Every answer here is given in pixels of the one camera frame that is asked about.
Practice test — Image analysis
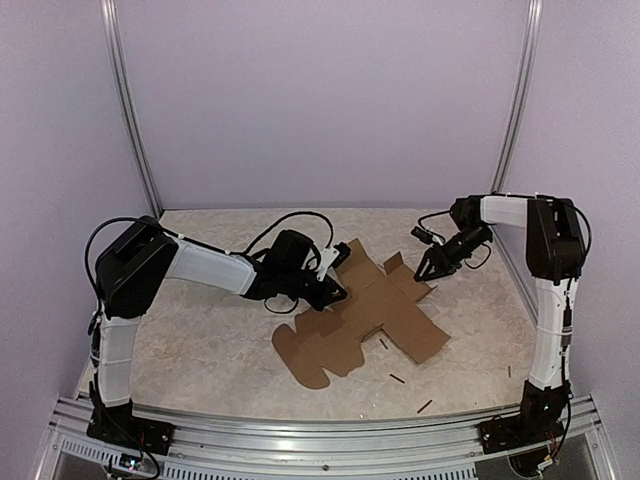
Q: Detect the left aluminium frame post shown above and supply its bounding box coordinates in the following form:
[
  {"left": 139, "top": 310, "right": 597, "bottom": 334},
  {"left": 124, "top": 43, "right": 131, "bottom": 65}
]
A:
[{"left": 99, "top": 0, "right": 164, "bottom": 218}]

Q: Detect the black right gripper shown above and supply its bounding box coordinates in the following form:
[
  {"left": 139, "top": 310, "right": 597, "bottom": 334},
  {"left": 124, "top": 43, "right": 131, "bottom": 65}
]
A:
[{"left": 414, "top": 226, "right": 490, "bottom": 281}]

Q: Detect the right aluminium frame post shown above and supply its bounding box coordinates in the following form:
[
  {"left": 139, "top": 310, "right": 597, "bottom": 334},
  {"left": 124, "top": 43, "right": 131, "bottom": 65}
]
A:
[{"left": 491, "top": 0, "right": 544, "bottom": 192}]

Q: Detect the front aluminium frame rail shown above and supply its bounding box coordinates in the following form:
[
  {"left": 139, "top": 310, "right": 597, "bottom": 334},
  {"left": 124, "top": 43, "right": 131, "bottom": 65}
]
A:
[{"left": 26, "top": 395, "right": 621, "bottom": 479}]

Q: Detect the brown cardboard box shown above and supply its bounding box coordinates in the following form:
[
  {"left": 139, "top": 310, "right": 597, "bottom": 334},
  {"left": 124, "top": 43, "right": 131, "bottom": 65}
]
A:
[{"left": 272, "top": 238, "right": 450, "bottom": 390}]

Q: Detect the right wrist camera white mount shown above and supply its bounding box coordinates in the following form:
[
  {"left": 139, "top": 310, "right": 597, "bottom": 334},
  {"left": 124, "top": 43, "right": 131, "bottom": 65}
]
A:
[{"left": 411, "top": 226, "right": 446, "bottom": 246}]

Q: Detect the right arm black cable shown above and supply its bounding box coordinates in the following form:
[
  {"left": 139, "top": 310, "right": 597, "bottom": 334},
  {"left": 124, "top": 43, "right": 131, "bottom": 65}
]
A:
[{"left": 416, "top": 199, "right": 593, "bottom": 271}]

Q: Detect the robot arm white sleeve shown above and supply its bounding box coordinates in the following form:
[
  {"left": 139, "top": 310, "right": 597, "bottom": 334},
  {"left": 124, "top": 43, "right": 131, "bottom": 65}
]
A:
[
  {"left": 448, "top": 193, "right": 587, "bottom": 426},
  {"left": 87, "top": 215, "right": 321, "bottom": 414}
]

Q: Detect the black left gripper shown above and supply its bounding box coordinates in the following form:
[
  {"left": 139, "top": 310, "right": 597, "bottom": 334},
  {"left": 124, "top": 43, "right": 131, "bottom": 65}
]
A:
[{"left": 281, "top": 268, "right": 348, "bottom": 312}]

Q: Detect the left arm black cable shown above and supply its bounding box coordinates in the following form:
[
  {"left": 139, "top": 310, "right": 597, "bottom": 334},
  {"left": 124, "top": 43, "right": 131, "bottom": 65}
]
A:
[{"left": 83, "top": 210, "right": 335, "bottom": 316}]

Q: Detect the right robot arm white sleeve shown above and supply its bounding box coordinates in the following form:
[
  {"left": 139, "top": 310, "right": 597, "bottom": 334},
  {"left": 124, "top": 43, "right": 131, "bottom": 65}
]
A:
[{"left": 448, "top": 193, "right": 587, "bottom": 426}]

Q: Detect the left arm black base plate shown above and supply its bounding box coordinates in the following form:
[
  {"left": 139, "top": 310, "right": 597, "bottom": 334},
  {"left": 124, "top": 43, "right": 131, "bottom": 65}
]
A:
[{"left": 87, "top": 404, "right": 175, "bottom": 455}]

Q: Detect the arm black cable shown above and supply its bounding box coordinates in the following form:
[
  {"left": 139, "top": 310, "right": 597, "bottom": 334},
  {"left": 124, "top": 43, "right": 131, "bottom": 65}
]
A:
[
  {"left": 416, "top": 199, "right": 593, "bottom": 271},
  {"left": 83, "top": 210, "right": 335, "bottom": 316}
]

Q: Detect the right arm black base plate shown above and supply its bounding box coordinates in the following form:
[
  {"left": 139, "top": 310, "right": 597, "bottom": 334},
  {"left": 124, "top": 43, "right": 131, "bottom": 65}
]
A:
[{"left": 478, "top": 415, "right": 565, "bottom": 454}]

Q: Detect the left robot arm white sleeve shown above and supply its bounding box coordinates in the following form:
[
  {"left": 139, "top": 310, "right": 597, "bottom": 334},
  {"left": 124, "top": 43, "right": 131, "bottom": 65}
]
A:
[{"left": 87, "top": 215, "right": 321, "bottom": 414}]

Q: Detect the aluminium frame post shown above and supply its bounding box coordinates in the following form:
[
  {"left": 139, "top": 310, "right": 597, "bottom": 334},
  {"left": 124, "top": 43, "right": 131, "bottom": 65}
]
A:
[
  {"left": 99, "top": 0, "right": 164, "bottom": 218},
  {"left": 491, "top": 0, "right": 544, "bottom": 192}
]

